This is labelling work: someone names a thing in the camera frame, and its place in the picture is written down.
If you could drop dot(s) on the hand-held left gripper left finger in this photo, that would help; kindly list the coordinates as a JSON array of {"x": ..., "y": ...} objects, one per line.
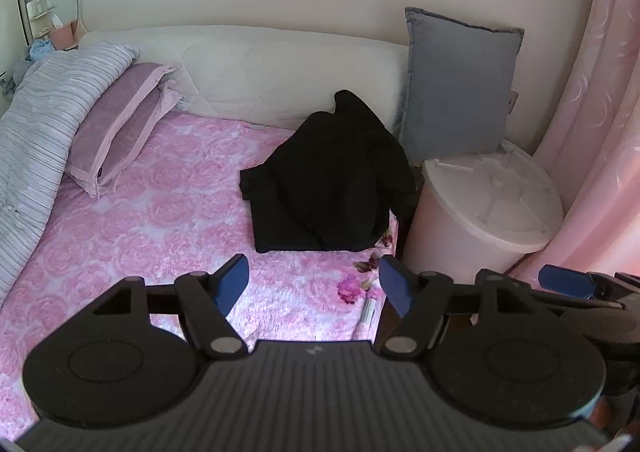
[{"x": 232, "y": 282}]

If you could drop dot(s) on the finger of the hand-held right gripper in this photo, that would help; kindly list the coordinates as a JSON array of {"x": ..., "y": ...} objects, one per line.
[{"x": 567, "y": 280}]

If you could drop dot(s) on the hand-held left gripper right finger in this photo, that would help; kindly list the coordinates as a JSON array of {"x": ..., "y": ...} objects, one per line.
[{"x": 397, "y": 289}]

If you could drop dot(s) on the black knit cardigan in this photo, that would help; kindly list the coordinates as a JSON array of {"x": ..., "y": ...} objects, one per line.
[{"x": 325, "y": 172}]

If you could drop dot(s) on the small pink white tube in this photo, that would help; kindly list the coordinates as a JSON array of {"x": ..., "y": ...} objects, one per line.
[{"x": 366, "y": 316}]

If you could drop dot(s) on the white round lidded bin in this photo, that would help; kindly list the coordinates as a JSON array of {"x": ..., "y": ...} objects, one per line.
[{"x": 450, "y": 227}]

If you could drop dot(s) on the pink floral bedsheet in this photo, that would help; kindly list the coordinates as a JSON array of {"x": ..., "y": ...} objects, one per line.
[{"x": 165, "y": 222}]

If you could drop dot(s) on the pink curtain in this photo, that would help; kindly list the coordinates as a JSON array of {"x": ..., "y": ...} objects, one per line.
[{"x": 600, "y": 107}]

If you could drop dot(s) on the purple pillow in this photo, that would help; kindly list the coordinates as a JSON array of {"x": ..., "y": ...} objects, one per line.
[{"x": 115, "y": 127}]

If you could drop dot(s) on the white padded headboard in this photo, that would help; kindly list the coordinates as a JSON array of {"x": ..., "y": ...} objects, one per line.
[{"x": 280, "y": 72}]

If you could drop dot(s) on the grey square pillow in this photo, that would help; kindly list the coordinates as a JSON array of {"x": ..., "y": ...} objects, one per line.
[{"x": 455, "y": 82}]

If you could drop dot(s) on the light striped quilt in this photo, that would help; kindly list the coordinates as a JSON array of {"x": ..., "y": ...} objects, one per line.
[{"x": 35, "y": 132}]

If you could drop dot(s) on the white wardrobe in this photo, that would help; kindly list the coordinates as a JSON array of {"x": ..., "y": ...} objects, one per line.
[{"x": 7, "y": 7}]

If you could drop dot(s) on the wall outlet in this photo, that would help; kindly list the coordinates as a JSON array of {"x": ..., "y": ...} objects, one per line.
[{"x": 511, "y": 102}]

